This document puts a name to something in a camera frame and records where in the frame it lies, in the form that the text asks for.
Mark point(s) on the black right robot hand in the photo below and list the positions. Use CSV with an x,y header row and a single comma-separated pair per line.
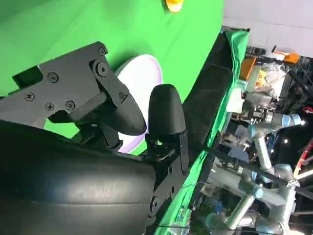
x,y
73,183

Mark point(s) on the orange and white bread roll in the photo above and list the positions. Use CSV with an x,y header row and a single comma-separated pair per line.
x,y
174,5

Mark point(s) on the lilac plate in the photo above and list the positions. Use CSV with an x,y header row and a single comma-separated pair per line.
x,y
141,78

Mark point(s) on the green table cloth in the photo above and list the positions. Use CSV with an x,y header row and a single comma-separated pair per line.
x,y
73,24

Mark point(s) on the black backdrop cloth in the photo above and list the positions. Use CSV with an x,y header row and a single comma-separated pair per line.
x,y
207,98

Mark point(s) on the orange storage box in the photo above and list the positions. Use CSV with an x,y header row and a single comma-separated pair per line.
x,y
248,68

